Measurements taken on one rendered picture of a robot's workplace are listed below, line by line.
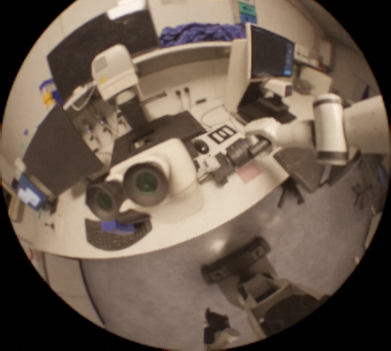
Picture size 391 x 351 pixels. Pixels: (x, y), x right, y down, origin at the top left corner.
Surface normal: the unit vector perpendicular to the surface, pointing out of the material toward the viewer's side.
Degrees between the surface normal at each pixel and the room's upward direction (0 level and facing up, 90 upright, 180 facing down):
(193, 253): 0
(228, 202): 0
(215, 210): 0
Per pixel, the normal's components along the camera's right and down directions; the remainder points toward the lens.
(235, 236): -0.16, -0.63
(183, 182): 0.30, 0.07
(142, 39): 0.39, 0.62
